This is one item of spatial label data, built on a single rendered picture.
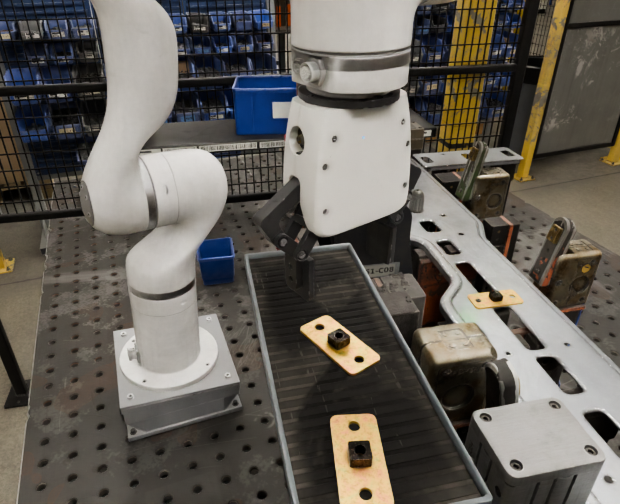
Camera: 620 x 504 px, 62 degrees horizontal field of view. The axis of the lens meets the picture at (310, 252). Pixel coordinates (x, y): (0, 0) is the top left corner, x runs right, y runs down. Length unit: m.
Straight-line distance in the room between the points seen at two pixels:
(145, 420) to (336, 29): 0.84
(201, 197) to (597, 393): 0.63
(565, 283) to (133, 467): 0.83
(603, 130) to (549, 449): 4.17
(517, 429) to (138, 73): 0.63
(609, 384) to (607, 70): 3.73
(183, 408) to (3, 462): 1.17
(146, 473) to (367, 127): 0.79
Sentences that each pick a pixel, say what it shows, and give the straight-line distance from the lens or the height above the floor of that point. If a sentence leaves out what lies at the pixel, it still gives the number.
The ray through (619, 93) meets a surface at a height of 0.56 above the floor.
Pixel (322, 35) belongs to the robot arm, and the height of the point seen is 1.45.
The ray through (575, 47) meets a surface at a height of 0.91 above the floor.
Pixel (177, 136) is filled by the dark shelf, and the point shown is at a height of 1.03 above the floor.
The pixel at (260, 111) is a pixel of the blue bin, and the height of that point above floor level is 1.10.
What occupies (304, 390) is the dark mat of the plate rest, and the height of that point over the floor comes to 1.16.
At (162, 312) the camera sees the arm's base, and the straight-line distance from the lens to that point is 0.94.
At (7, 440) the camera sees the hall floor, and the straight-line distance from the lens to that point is 2.20.
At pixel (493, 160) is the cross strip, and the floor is 1.00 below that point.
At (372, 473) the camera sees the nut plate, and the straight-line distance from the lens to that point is 0.41.
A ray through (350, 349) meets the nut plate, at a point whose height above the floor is 1.16.
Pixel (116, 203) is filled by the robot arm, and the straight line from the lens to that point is 0.81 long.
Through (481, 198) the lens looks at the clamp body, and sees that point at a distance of 1.27.
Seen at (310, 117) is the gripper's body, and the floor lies 1.40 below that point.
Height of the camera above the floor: 1.50
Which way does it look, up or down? 31 degrees down
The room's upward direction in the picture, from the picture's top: straight up
